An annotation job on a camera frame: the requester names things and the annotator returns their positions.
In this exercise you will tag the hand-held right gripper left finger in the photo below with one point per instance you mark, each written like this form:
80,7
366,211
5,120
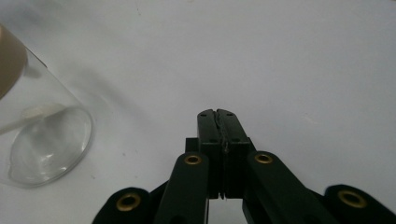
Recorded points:
209,130

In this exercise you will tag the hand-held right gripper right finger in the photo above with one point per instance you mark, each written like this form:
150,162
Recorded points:
234,132

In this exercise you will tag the clear glass jar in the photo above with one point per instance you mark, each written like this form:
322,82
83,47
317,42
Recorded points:
49,146

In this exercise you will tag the tan round lid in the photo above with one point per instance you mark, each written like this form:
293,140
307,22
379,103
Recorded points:
11,62

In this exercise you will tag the white stick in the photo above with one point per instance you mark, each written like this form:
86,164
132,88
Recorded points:
40,111

